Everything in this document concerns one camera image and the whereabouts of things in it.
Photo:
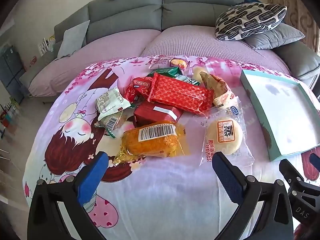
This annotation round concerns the red nice kiss biscuit packet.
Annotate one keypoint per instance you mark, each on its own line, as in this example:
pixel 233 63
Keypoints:
pixel 138 89

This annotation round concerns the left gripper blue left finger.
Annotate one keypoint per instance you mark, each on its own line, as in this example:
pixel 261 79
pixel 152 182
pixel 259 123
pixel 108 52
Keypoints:
pixel 90 176

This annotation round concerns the grey cushion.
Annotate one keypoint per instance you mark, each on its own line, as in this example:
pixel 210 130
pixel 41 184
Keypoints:
pixel 281 35

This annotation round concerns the pink cartoon girl blanket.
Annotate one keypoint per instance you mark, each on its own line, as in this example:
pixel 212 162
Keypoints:
pixel 153 197

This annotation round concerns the dark blue cabinet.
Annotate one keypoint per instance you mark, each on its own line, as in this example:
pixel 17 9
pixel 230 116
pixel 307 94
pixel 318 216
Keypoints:
pixel 11 70

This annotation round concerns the pale green white snack packet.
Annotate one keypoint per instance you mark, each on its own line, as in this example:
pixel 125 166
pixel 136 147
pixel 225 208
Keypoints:
pixel 111 102

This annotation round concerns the yellow cake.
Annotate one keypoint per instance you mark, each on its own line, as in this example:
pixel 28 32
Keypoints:
pixel 164 139

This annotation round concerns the long red gold-pattern snack pack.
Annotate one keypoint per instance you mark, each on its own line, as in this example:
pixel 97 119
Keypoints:
pixel 179 94

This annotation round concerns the dark green snack packet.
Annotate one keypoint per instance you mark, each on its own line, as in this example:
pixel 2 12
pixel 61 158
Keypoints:
pixel 169 72

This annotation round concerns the purple swiss roll packet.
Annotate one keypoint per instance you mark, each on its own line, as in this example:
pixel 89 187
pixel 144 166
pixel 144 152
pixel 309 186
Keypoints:
pixel 180 63

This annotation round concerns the round bun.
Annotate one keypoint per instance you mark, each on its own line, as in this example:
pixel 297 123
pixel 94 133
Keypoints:
pixel 223 129

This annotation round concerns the white picture frames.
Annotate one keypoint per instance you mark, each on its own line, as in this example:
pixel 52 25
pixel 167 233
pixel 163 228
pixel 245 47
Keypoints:
pixel 46 45

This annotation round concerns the teal shallow box tray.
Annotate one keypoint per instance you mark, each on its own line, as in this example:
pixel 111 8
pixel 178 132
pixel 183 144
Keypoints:
pixel 287 110

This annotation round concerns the dark red snack packet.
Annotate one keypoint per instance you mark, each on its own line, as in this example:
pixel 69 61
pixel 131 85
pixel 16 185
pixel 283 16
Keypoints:
pixel 149 112

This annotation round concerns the orange cream bread packet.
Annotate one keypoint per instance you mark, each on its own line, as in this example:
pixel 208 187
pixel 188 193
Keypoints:
pixel 222 94

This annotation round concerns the colourful toys on floor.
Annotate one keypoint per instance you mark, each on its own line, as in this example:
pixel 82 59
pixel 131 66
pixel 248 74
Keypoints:
pixel 8 112

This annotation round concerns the grey sectional sofa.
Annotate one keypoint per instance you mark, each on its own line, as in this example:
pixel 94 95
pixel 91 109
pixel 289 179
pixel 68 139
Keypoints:
pixel 110 17

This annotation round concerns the light grey small pillow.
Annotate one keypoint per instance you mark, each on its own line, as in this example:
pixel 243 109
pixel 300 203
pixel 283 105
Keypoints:
pixel 73 39

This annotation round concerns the pink checkered sofa cover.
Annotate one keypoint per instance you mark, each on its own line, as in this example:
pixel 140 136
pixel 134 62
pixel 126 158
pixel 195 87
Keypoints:
pixel 50 76

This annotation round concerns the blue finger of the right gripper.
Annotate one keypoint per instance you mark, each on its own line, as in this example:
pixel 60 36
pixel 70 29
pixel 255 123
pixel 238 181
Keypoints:
pixel 315 161

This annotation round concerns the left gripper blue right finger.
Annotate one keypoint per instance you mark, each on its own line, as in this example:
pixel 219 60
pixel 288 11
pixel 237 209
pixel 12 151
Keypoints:
pixel 230 177

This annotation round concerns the white green Korean snack packet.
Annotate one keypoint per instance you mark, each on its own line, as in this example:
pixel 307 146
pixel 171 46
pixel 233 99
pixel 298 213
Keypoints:
pixel 186 79

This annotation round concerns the black and white patterned pillow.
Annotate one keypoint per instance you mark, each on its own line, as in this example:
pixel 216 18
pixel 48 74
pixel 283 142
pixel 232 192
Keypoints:
pixel 243 20

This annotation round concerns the brown patterned curtain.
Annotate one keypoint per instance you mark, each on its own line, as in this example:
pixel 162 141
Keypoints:
pixel 299 17

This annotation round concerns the clear green-edged barcode snack packet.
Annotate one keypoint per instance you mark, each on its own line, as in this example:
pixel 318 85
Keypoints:
pixel 114 125

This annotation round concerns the yellow pudding jelly cup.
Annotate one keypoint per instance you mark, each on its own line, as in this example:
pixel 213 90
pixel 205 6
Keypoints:
pixel 197 70

